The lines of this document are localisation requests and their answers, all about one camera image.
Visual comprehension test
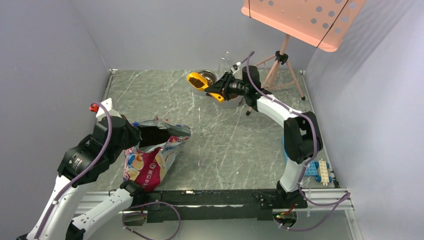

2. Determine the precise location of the white toy brick car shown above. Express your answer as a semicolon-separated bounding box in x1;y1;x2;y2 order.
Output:
315;160;333;186

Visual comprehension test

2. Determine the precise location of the purple cable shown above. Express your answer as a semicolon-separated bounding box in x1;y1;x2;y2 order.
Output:
240;50;351;232
33;101;114;240

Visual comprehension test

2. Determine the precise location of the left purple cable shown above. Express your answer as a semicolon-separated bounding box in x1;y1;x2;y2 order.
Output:
33;101;114;240

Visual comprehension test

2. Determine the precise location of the colourful pet food bag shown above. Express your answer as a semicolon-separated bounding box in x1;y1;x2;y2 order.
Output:
123;117;193;192

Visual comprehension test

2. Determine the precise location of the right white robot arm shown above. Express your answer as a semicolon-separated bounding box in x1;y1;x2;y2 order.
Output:
205;65;323;208

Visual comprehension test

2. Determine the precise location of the pink music stand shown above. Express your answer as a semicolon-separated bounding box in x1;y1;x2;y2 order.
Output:
241;0;366;100

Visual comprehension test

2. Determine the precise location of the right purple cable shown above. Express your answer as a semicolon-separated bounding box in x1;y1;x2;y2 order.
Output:
240;50;351;232

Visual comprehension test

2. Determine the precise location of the blue building base plate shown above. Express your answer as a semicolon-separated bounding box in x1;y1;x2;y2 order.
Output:
281;137;318;177

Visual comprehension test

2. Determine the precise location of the brown pet food kibble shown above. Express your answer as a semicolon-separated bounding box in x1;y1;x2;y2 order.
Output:
188;77;205;89

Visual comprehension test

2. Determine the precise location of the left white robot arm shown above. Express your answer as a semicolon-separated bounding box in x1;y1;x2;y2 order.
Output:
18;98;144;240

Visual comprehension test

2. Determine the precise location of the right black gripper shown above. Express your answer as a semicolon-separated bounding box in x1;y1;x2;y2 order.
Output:
204;72;249;102

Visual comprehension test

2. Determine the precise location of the yellow plastic scoop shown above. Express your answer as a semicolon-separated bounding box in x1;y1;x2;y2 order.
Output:
186;72;225;103

